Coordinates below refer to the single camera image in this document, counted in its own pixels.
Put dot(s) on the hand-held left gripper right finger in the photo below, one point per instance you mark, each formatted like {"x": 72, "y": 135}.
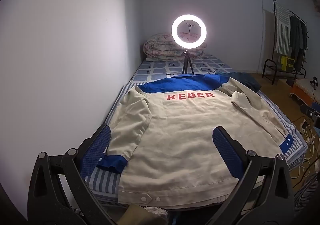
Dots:
{"x": 226, "y": 151}

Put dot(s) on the black tripod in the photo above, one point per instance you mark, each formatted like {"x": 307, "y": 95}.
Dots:
{"x": 186, "y": 58}

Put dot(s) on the black metal clothes rack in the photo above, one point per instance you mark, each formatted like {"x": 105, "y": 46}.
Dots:
{"x": 270, "y": 60}

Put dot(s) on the white lace cloth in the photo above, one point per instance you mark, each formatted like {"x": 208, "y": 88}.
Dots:
{"x": 156, "y": 212}

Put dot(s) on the orange low bench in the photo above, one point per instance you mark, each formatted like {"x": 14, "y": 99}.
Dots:
{"x": 303, "y": 91}

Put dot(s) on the black hanging garment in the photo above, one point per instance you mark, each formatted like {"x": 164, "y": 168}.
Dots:
{"x": 304, "y": 34}

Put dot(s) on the blue checked bed sheet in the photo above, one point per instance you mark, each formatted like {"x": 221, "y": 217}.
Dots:
{"x": 160, "y": 68}

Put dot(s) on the phone holder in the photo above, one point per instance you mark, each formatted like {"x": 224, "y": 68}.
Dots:
{"x": 190, "y": 23}

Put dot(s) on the grey striped fuzzy cloth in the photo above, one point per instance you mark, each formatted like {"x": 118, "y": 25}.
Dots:
{"x": 307, "y": 195}

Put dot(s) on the white striped hanging garment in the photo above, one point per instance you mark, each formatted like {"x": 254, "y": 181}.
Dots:
{"x": 282, "y": 27}

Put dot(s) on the navy fleece jacket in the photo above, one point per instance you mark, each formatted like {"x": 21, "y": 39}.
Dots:
{"x": 247, "y": 79}

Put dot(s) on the olive cloth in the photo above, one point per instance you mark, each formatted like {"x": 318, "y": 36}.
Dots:
{"x": 140, "y": 217}

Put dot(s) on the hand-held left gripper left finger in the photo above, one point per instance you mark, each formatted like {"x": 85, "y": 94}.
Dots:
{"x": 96, "y": 150}

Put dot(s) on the beige and blue jacket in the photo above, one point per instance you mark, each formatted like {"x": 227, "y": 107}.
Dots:
{"x": 175, "y": 127}

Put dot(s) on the dark green hanging garment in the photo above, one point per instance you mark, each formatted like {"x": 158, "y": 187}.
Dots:
{"x": 296, "y": 39}

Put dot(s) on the bed with striped blue sheet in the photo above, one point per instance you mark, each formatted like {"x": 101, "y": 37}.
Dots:
{"x": 287, "y": 125}

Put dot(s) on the folded floral quilt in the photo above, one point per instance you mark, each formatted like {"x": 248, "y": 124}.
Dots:
{"x": 160, "y": 49}

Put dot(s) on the yellow box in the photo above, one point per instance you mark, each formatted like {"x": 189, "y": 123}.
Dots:
{"x": 286, "y": 62}

